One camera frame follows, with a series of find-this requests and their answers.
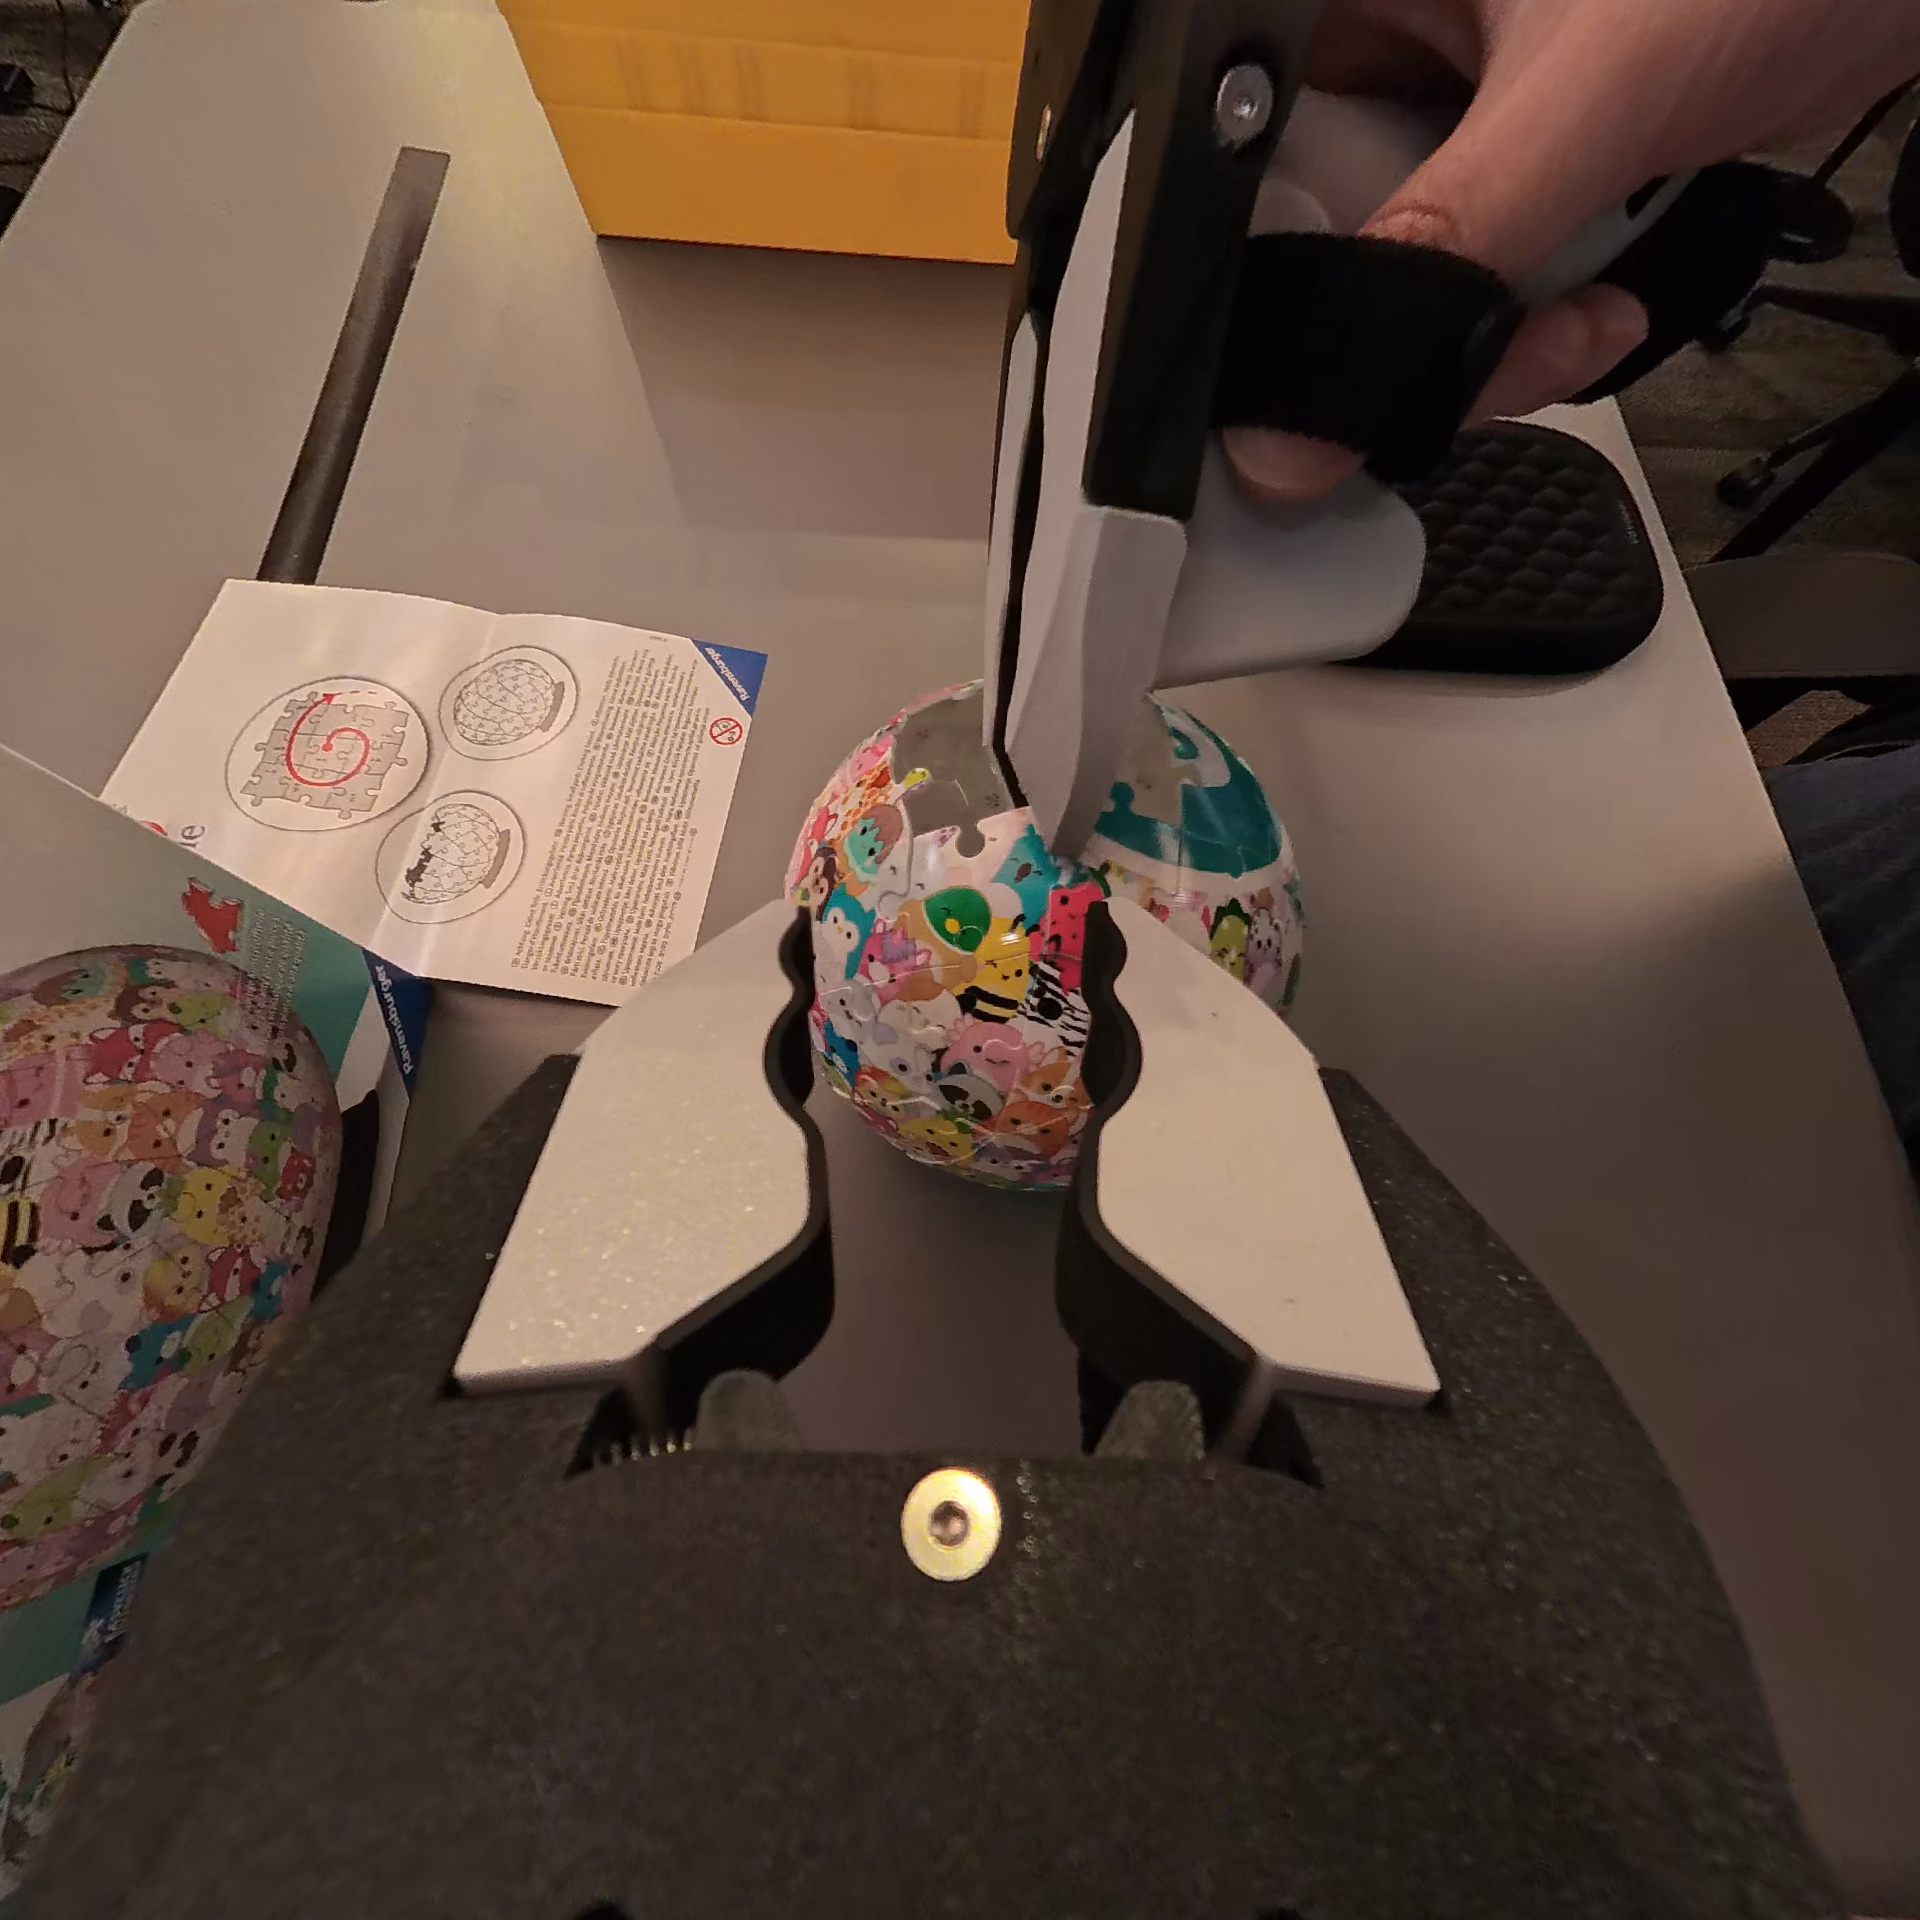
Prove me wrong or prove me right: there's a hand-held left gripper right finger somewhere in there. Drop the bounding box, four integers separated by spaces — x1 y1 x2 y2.
1056 894 1447 1463

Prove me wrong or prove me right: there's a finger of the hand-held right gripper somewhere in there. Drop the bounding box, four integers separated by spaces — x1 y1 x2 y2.
982 312 1044 802
1010 109 1188 857

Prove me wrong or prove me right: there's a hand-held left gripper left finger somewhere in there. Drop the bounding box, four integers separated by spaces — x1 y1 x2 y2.
452 897 836 1426

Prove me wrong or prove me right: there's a colourful puzzle ball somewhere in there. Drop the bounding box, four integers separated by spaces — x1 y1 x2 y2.
788 678 1306 1194

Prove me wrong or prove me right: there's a yellow plastic bin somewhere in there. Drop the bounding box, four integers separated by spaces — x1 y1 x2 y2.
495 0 1041 268

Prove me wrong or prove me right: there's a white puzzle packaging box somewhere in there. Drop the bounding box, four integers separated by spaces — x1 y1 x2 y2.
0 742 438 1851

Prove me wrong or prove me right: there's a person's right hand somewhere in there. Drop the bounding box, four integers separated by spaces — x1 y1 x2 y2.
1217 0 1920 506

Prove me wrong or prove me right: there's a white instruction leaflet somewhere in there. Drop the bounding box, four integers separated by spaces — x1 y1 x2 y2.
100 576 771 1007

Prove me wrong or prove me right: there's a black wrist rest pad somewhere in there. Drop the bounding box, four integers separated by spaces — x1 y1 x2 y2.
1338 420 1670 675

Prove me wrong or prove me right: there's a person's leg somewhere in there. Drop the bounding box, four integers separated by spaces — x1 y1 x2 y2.
1764 748 1920 1188

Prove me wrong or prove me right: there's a black office chair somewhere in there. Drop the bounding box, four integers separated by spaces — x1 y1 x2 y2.
1719 74 1920 561
1677 547 1920 724

